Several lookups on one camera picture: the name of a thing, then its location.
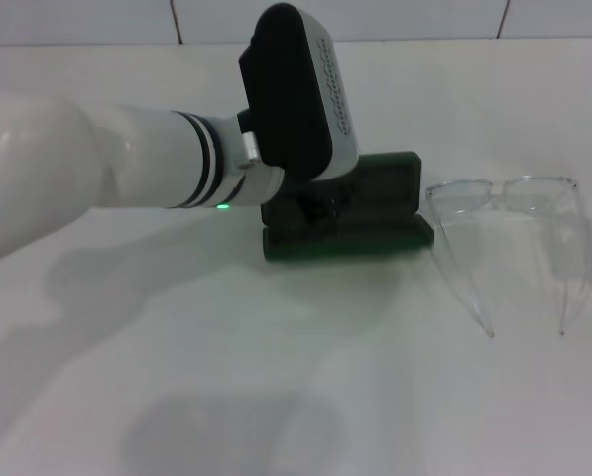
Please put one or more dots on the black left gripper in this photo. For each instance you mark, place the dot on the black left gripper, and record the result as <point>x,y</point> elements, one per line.
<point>315,192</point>

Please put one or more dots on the green glasses case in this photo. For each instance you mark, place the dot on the green glasses case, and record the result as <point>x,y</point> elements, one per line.
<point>385,193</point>

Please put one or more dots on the clear white glasses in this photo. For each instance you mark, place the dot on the clear white glasses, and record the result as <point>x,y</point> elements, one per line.
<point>499,191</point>

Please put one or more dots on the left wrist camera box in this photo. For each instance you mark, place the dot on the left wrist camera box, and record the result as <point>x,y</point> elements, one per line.
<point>285,99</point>

